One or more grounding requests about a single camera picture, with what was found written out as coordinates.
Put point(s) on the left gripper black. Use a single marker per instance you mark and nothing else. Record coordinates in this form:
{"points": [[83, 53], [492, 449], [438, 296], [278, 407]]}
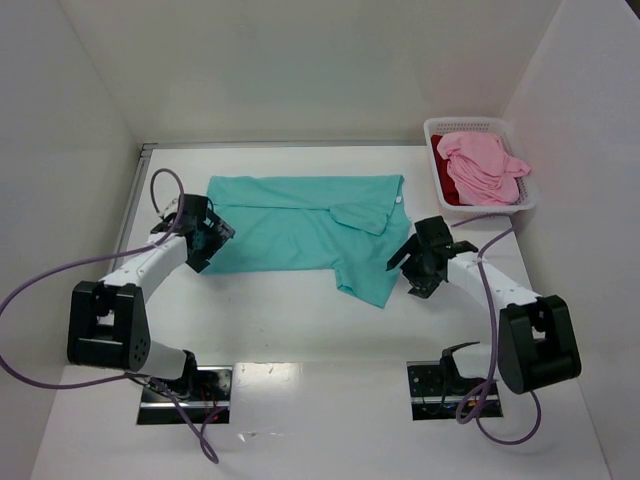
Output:
{"points": [[213, 240]]}

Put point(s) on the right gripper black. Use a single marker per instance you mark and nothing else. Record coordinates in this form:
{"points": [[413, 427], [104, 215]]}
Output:
{"points": [[417, 270]]}

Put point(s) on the teal t shirt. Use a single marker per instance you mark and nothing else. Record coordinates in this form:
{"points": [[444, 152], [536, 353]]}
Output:
{"points": [[351, 225]]}

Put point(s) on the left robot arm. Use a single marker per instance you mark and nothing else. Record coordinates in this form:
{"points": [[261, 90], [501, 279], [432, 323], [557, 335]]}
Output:
{"points": [[108, 324]]}

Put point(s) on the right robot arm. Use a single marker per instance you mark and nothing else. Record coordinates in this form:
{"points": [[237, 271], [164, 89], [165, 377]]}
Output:
{"points": [[536, 343]]}

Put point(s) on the red t shirt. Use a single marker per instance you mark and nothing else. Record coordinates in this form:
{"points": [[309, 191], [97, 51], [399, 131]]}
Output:
{"points": [[449, 190]]}

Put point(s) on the pink t shirt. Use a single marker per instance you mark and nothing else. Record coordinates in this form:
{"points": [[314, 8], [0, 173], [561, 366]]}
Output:
{"points": [[483, 172]]}

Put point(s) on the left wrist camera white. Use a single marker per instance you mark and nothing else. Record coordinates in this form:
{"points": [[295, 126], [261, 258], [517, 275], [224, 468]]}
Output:
{"points": [[171, 208]]}

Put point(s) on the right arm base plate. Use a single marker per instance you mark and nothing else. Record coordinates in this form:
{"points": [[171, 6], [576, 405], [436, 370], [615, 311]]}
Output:
{"points": [[435, 392]]}

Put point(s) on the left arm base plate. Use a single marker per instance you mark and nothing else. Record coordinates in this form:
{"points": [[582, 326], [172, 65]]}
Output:
{"points": [[208, 399]]}

